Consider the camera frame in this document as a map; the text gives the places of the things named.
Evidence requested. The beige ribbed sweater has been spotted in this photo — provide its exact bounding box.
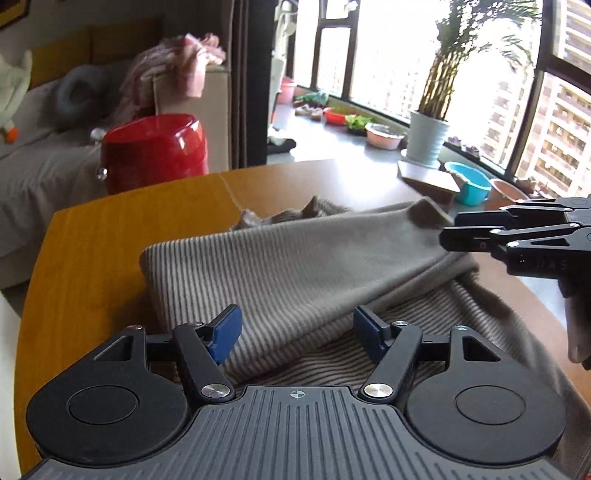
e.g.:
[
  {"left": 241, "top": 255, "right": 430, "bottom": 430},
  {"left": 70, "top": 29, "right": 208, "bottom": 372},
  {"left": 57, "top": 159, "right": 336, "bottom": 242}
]
[{"left": 140, "top": 196, "right": 591, "bottom": 464}]

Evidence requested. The potted palm in white pot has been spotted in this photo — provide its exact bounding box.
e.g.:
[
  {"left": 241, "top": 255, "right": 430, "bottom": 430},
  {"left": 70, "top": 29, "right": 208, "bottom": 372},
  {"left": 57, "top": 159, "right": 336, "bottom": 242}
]
[{"left": 400, "top": 0, "right": 542, "bottom": 169}]

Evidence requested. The pink blanket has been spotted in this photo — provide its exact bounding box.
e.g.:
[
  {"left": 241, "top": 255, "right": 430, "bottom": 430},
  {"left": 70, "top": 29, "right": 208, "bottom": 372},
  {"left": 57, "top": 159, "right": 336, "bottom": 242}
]
[{"left": 117, "top": 32, "right": 227, "bottom": 118}]

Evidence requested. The brown flower pot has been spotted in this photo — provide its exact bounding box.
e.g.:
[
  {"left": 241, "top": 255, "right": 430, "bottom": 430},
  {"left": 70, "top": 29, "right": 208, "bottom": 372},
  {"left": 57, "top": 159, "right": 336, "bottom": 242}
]
[{"left": 487, "top": 178, "right": 532, "bottom": 211}]

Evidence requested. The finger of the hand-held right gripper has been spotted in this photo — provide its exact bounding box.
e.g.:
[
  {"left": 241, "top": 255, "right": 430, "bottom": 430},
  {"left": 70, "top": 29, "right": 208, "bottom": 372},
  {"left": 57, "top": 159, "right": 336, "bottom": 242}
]
[
  {"left": 455, "top": 196, "right": 591, "bottom": 232},
  {"left": 438, "top": 222, "right": 591, "bottom": 279}
]

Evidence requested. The pink basin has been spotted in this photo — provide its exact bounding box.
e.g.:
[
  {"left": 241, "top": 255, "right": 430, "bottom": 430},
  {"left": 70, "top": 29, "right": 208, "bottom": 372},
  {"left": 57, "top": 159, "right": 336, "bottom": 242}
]
[{"left": 366, "top": 123, "right": 405, "bottom": 150}]

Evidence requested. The grey neck pillow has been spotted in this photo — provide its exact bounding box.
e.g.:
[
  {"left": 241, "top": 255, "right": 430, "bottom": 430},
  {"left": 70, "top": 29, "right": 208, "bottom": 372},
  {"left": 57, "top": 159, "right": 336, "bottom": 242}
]
[{"left": 55, "top": 65, "right": 126, "bottom": 124}]

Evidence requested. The white goose plush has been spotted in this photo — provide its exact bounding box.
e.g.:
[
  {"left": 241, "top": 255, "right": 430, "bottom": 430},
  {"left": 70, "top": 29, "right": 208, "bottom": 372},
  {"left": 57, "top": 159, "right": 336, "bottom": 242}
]
[{"left": 0, "top": 48, "right": 33, "bottom": 145}]

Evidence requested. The dark picture frame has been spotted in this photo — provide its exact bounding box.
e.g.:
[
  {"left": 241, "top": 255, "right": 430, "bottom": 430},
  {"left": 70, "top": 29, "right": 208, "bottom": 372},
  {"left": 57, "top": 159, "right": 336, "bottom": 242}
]
[{"left": 0, "top": 0, "right": 25, "bottom": 28}]

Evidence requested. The red basin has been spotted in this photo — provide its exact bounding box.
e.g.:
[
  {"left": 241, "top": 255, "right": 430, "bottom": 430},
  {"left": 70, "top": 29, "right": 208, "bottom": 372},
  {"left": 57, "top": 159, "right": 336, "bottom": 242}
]
[{"left": 323, "top": 107, "right": 352, "bottom": 127}]

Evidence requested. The brown curtain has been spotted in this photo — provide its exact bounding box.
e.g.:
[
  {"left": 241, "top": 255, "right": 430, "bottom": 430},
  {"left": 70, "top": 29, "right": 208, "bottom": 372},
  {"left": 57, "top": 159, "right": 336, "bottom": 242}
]
[{"left": 228, "top": 0, "right": 279, "bottom": 171}]

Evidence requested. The brown box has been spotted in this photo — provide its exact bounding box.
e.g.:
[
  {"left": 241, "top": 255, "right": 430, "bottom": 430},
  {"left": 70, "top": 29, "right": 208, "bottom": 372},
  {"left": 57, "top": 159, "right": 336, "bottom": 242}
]
[{"left": 397, "top": 161, "right": 462, "bottom": 206}]

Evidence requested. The red plastic stool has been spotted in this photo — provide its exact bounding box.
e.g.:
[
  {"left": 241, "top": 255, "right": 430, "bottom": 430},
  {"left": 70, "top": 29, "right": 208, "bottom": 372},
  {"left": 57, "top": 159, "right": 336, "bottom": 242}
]
[{"left": 98, "top": 114, "right": 208, "bottom": 195}]

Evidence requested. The blue basin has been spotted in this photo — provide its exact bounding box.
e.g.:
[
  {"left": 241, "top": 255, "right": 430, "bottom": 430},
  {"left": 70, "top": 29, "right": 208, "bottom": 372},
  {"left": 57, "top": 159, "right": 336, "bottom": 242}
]
[{"left": 443, "top": 161, "right": 493, "bottom": 206}]

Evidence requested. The green plant tray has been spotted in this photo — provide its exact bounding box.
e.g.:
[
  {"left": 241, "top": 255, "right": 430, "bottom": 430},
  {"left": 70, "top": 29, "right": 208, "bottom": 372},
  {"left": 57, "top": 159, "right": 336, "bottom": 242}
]
[{"left": 345, "top": 114, "right": 373, "bottom": 137}]

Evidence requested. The beige sofa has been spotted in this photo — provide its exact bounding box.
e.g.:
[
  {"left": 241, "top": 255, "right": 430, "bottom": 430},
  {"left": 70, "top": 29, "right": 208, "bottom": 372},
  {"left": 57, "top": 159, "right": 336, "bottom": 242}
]
[{"left": 0, "top": 18, "right": 232, "bottom": 289}]

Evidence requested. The yellow sofa cushion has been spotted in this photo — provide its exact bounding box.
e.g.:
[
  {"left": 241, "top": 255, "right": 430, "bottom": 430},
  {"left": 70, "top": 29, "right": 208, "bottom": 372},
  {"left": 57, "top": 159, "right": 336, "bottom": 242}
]
[
  {"left": 89, "top": 18, "right": 163, "bottom": 66},
  {"left": 30, "top": 31, "right": 94, "bottom": 89}
]

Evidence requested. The person's right hand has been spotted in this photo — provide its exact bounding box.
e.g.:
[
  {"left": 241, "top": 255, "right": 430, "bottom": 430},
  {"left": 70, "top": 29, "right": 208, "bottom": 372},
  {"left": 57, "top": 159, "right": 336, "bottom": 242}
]
[{"left": 558, "top": 276, "right": 591, "bottom": 365}]

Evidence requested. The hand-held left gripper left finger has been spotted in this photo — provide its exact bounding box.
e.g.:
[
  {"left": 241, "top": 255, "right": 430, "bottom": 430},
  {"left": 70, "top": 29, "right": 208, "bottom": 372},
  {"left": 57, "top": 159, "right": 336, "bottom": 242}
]
[{"left": 90, "top": 304, "right": 243, "bottom": 404}]

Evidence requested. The grey fuzzy cloth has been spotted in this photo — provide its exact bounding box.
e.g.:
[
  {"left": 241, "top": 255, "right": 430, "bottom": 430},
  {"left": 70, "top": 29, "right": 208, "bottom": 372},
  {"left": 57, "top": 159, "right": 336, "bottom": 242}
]
[{"left": 228, "top": 195, "right": 352, "bottom": 232}]

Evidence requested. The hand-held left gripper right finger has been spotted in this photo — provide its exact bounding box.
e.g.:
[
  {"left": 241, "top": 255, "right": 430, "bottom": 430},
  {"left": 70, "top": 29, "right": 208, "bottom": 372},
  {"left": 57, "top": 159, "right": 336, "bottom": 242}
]
[{"left": 353, "top": 305, "right": 502, "bottom": 405}]

